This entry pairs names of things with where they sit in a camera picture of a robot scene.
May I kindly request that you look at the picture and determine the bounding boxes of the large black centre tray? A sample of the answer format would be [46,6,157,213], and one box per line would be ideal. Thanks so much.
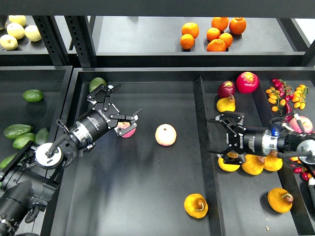
[50,67,315,236]

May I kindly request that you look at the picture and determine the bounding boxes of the black left tray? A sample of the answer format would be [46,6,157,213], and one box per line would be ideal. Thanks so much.
[0,66,72,236]

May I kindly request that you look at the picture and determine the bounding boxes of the pale yellow pear right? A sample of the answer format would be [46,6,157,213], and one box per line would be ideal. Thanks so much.
[25,25,42,42]

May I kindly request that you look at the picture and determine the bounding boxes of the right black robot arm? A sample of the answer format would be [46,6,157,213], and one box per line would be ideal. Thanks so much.
[207,111,315,172]

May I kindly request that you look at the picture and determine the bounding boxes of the orange small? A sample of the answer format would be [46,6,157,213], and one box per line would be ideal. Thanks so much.
[206,28,221,42]
[219,33,233,48]

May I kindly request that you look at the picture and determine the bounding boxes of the upper cherry tomato cluster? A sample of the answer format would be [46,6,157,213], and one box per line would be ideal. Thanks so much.
[265,78,309,116]

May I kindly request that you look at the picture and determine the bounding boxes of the orange top centre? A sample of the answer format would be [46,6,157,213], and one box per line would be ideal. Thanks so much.
[211,17,229,32]

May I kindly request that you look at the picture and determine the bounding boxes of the orange far left bottom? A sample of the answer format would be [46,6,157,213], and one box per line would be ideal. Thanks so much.
[180,34,195,50]

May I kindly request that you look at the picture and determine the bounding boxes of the cherry tomato cluster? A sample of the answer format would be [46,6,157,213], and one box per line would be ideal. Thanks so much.
[290,157,313,181]
[265,78,309,116]

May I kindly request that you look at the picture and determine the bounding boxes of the pale pink apple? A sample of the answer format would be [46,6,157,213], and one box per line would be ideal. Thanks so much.
[155,124,177,147]

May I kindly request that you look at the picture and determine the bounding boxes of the orange right small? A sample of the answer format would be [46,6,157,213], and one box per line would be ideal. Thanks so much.
[219,33,233,48]

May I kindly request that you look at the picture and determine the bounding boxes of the pink apple right tray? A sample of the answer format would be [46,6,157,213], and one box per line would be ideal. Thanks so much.
[289,116,313,133]

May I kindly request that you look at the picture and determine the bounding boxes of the orange top right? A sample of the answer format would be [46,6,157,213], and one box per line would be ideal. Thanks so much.
[229,17,247,35]

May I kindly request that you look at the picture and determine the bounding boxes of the pale yellow pear front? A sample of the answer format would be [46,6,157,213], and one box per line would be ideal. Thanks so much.
[0,34,18,51]

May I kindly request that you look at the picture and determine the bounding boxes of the orange far left top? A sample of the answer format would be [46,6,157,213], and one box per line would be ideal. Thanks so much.
[181,22,199,39]

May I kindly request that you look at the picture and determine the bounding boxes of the orange centre small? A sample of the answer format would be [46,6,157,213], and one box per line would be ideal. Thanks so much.
[206,28,221,42]

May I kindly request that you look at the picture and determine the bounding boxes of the dark red apple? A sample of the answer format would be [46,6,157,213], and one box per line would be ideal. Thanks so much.
[217,81,236,98]

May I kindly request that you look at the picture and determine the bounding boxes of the lower cherry tomato cluster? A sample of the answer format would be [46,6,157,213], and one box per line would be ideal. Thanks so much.
[290,157,313,181]

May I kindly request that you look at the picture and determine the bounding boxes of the green avocado at tray corner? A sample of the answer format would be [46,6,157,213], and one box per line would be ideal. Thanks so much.
[89,77,107,92]

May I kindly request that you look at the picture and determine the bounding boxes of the orange front bottom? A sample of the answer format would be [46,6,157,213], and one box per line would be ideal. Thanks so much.
[206,39,226,52]

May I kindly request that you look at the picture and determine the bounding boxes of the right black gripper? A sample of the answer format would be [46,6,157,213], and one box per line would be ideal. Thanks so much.
[207,112,267,164]

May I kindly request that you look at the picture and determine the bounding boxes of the pale yellow pear centre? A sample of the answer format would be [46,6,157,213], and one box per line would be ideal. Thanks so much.
[6,23,25,40]

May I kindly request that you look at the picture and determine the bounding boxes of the orange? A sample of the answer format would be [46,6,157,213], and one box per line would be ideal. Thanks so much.
[211,17,229,32]
[229,17,247,35]
[206,39,226,52]
[181,22,199,39]
[180,34,195,50]

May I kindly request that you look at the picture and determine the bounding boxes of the pale yellow pear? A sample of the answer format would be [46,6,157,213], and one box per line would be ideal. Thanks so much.
[8,15,26,27]
[6,23,25,40]
[0,34,18,51]
[25,25,42,42]

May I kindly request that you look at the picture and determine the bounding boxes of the pink red apple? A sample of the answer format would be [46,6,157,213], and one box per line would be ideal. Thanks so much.
[115,121,136,138]

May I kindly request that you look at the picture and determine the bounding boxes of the black metal shelf frame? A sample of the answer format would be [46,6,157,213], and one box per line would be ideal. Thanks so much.
[0,0,315,67]

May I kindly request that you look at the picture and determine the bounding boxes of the red chili pepper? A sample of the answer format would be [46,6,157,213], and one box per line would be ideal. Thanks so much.
[284,101,292,122]

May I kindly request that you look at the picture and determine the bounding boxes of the green avocado upper left tray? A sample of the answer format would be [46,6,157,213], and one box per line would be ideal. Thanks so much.
[22,89,44,102]

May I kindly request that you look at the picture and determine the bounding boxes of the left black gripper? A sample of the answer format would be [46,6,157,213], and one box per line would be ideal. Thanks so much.
[76,84,142,142]

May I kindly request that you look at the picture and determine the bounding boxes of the pale yellow pear top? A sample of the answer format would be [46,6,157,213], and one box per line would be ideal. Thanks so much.
[8,15,26,27]

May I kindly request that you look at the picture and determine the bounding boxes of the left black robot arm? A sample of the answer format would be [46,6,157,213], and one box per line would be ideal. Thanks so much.
[0,84,138,236]

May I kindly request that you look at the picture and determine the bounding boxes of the large red apple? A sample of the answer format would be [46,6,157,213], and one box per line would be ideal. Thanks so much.
[236,72,259,93]

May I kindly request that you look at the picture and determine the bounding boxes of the dark avocado near tray wall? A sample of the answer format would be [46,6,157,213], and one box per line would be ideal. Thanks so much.
[35,128,49,145]

